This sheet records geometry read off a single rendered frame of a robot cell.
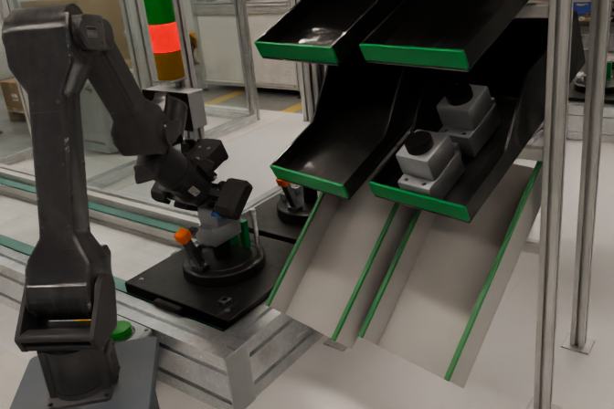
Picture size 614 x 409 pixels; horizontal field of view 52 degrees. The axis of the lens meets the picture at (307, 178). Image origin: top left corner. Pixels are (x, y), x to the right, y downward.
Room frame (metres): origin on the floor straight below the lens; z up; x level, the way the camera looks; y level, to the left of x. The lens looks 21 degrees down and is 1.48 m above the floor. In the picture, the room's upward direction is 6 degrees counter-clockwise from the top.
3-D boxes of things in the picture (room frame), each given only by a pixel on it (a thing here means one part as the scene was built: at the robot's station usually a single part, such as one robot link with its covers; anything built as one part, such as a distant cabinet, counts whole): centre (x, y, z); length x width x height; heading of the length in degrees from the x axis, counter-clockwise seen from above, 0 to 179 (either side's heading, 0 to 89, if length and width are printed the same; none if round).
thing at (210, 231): (0.97, 0.15, 1.06); 0.08 x 0.04 x 0.07; 142
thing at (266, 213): (1.17, 0.00, 1.01); 0.24 x 0.24 x 0.13; 51
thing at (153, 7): (1.18, 0.23, 1.38); 0.05 x 0.05 x 0.05
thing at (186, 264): (0.97, 0.15, 0.98); 0.14 x 0.14 x 0.02
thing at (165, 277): (0.97, 0.15, 0.96); 0.24 x 0.24 x 0.02; 51
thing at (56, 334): (0.57, 0.26, 1.15); 0.09 x 0.07 x 0.06; 82
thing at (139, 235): (1.17, 0.37, 0.91); 0.84 x 0.28 x 0.10; 51
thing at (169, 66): (1.18, 0.23, 1.28); 0.05 x 0.05 x 0.05
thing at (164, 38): (1.18, 0.23, 1.33); 0.05 x 0.05 x 0.05
